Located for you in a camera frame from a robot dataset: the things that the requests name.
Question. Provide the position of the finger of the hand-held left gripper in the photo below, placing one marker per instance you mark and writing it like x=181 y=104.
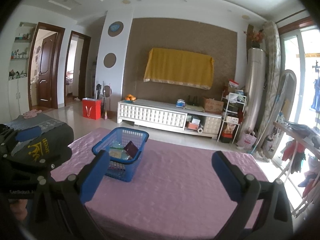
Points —
x=57 y=158
x=27 y=134

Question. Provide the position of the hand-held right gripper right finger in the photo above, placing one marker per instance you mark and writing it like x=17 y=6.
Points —
x=225 y=175

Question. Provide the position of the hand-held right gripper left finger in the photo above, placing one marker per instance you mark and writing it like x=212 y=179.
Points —
x=93 y=177

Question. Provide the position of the blue plastic mesh basket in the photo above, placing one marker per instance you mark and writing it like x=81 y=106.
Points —
x=135 y=165

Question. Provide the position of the dark purple snack packet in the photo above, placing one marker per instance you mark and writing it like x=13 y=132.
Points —
x=131 y=150

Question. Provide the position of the dark grey cloth yellow print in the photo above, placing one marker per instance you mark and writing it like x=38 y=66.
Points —
x=55 y=140

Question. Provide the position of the bed with grey cover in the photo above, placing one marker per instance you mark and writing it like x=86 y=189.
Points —
x=45 y=123

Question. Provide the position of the pink cloth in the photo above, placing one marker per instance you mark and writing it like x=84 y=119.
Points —
x=32 y=113

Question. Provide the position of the red black box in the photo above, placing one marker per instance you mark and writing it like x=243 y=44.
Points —
x=226 y=138

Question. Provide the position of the white shelf cabinet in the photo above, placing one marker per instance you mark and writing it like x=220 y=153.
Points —
x=18 y=97

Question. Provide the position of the pink tote bag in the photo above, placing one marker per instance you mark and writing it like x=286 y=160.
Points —
x=246 y=140

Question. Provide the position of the orange printed bag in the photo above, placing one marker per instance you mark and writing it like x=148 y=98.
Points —
x=230 y=127

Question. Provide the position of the pink tablecloth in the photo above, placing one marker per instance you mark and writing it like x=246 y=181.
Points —
x=175 y=180

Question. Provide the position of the orange box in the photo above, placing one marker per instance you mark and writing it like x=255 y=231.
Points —
x=193 y=125

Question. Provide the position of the red gift bag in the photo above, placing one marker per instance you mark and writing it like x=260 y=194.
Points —
x=91 y=108

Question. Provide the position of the broom with pink bristles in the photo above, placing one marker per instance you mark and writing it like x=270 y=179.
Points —
x=106 y=115

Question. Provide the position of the cardboard box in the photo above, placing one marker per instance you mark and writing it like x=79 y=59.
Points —
x=213 y=105

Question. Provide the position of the red garment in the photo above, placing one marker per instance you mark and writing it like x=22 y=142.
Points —
x=293 y=150

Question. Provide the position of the brown wooden door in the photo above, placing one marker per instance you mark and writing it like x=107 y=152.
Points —
x=47 y=62

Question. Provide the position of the clothes drying rack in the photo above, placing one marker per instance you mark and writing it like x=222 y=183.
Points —
x=287 y=126

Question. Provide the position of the black router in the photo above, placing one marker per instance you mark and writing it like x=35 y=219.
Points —
x=193 y=102

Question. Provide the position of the white shelf rack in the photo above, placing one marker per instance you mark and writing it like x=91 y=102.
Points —
x=237 y=95

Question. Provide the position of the white tufted television cabinet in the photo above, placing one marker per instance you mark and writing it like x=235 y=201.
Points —
x=150 y=117

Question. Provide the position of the blue tissue box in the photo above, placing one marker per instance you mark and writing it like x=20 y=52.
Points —
x=180 y=103

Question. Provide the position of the heap of oranges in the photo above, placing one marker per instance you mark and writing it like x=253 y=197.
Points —
x=130 y=98

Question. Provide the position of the red white box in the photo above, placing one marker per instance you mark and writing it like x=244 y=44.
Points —
x=233 y=84

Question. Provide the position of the tall round air conditioner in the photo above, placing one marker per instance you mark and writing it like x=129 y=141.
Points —
x=255 y=85

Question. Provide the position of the arched grey board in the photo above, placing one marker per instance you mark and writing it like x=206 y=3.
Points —
x=287 y=92

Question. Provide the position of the yellow cloth cover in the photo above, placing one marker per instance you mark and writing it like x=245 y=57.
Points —
x=180 y=67

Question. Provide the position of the leaning mattress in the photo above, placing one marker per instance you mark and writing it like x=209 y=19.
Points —
x=271 y=67

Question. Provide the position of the blue hanging garment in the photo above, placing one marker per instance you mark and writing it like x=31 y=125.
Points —
x=316 y=87

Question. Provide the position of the balcony glass door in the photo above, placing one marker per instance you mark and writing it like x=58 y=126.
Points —
x=292 y=55

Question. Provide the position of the artificial flowers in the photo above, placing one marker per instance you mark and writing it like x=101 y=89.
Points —
x=255 y=37

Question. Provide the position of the brown door frame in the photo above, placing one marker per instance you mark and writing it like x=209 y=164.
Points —
x=86 y=67

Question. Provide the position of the plain round wall decor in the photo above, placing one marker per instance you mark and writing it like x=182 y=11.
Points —
x=110 y=60

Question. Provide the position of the round wall decor blue plate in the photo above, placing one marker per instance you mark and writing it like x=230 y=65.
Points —
x=115 y=29

